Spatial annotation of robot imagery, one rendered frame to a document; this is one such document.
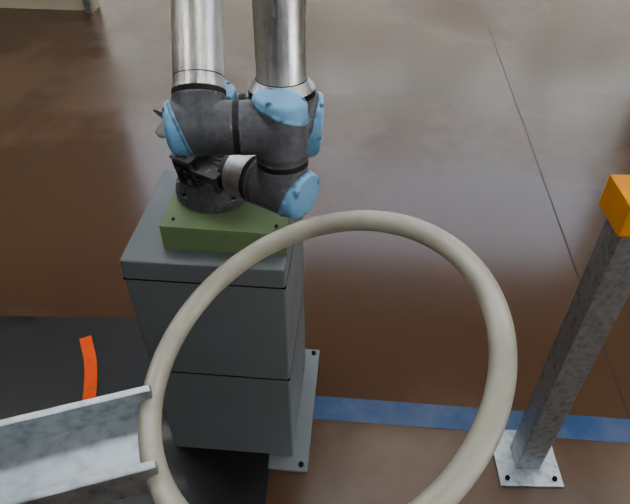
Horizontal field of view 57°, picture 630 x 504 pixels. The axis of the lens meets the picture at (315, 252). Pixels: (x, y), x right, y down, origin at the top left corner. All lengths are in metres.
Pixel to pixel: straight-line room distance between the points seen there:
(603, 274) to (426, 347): 1.03
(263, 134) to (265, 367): 0.85
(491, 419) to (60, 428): 0.54
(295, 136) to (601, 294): 0.85
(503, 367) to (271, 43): 0.84
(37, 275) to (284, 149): 2.02
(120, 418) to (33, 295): 1.94
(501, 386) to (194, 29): 0.71
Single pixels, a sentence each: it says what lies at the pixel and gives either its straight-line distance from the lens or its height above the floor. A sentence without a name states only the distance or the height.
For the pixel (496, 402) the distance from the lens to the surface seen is 0.63.
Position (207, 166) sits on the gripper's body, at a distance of 1.12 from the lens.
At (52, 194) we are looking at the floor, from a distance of 3.33.
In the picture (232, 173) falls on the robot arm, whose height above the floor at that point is 1.19.
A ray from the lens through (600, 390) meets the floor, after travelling 2.41.
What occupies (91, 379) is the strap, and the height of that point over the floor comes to 0.02.
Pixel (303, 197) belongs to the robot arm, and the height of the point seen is 1.18.
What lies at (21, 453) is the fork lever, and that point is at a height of 1.10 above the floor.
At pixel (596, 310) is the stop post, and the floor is 0.76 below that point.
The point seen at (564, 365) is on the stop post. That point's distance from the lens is 1.69.
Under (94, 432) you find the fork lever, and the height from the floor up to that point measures 1.10.
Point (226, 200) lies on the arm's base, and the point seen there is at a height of 0.95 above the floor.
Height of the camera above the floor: 1.78
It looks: 42 degrees down
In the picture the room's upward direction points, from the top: straight up
